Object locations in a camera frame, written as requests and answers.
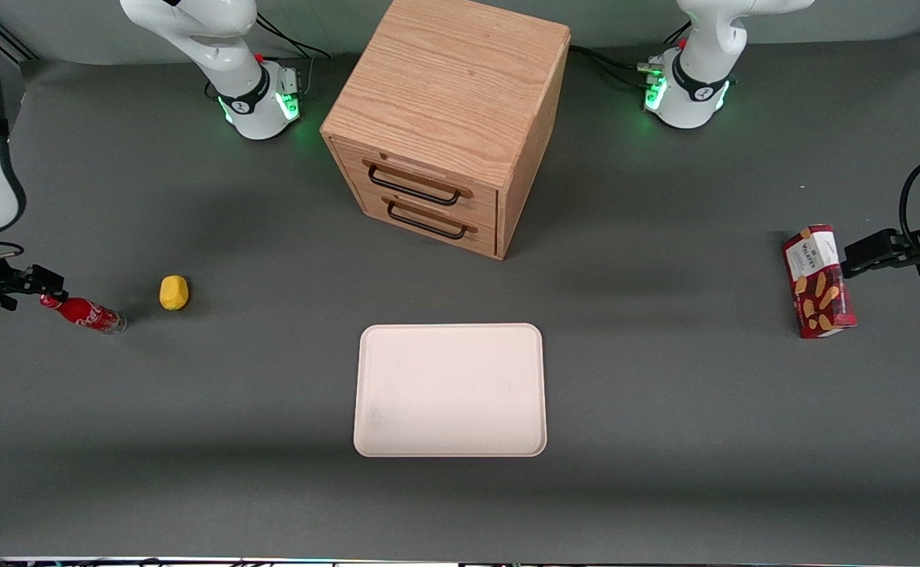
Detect red cookie box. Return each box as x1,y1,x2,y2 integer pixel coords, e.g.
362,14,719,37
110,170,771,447
781,224,858,340

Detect wooden drawer cabinet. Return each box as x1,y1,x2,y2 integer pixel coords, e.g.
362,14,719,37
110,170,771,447
320,0,572,261

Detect black arm base cables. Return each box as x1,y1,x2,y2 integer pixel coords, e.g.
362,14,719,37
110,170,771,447
254,14,332,102
569,43,666,89

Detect cream plastic tray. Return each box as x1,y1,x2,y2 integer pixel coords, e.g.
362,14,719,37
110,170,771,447
353,323,548,458

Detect black right arm base cables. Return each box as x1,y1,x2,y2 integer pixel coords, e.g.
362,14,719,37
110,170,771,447
254,14,332,102

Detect black drawer handle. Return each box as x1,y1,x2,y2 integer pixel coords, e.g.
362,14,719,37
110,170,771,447
382,197,478,240
363,160,474,207

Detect black left arm base cables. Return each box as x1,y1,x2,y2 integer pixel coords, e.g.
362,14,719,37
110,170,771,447
569,43,666,89

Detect red coke bottle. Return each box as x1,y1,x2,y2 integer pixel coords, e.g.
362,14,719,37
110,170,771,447
41,293,128,337

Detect wooden drawer front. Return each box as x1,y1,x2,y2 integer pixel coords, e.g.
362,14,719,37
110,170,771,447
347,185,500,258
330,136,500,224

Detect aluminium frame rail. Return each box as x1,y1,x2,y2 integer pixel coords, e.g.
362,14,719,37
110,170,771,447
0,17,35,64

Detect yellow toy lemon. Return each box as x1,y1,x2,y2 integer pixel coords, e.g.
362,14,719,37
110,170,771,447
159,275,191,312

